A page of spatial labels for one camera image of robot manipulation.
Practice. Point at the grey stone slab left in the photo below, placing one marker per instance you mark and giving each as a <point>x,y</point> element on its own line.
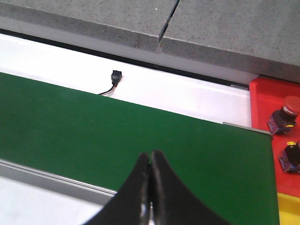
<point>131,23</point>

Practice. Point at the black sensor with cable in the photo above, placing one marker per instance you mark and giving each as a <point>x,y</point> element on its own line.
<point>116,77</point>

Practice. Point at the grey stone slab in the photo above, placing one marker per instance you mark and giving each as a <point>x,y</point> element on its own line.
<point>131,23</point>
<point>256,36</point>

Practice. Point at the aluminium conveyor side rail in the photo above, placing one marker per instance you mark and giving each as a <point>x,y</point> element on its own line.
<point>56,183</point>

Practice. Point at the red mushroom push button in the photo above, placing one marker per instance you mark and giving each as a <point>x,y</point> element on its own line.
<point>282,121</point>
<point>289,158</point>

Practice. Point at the green conveyor belt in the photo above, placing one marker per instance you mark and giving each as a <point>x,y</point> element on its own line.
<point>97,140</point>

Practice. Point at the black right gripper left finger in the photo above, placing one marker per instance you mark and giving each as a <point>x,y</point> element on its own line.
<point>131,204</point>

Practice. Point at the grey stone slab right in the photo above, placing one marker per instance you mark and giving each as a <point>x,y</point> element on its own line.
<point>256,36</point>

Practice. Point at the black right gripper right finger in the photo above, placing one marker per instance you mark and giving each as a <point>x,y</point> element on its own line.
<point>173,203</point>

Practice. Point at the red plastic tray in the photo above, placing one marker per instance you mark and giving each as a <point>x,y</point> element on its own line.
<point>266,96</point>

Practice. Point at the yellow plastic tray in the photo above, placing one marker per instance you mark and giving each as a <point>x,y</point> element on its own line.
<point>289,209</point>

